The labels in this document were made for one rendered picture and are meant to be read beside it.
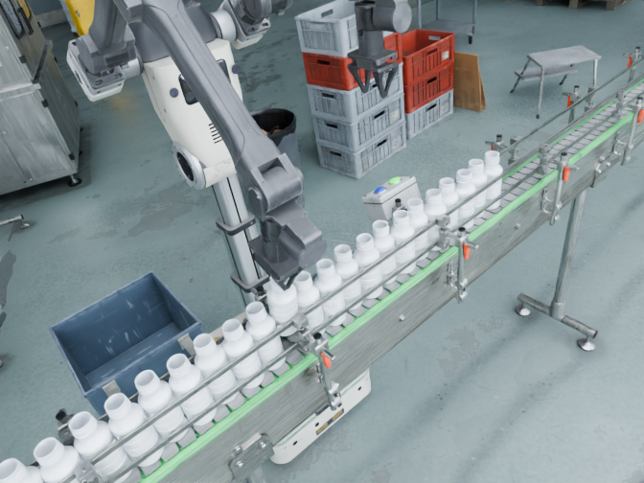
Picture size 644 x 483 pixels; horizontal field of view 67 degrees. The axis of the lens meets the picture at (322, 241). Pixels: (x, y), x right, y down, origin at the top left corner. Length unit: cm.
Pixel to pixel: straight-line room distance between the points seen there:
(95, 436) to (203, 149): 82
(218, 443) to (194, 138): 80
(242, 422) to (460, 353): 147
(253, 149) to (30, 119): 381
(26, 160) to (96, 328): 315
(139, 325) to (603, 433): 172
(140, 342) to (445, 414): 123
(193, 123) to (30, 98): 310
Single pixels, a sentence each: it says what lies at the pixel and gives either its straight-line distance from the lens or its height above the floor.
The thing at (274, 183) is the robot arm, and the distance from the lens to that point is 75.
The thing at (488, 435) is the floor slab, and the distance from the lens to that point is 215.
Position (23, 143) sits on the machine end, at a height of 48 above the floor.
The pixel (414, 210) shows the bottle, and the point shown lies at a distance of 120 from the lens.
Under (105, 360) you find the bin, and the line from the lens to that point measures 167.
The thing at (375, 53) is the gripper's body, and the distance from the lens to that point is 116.
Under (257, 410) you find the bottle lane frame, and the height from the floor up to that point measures 97.
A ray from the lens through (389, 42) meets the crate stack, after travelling 362.
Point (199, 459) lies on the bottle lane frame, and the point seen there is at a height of 96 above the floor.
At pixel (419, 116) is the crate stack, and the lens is 414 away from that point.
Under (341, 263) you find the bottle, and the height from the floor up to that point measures 114.
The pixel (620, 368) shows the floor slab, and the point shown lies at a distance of 246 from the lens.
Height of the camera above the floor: 183
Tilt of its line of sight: 37 degrees down
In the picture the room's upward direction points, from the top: 10 degrees counter-clockwise
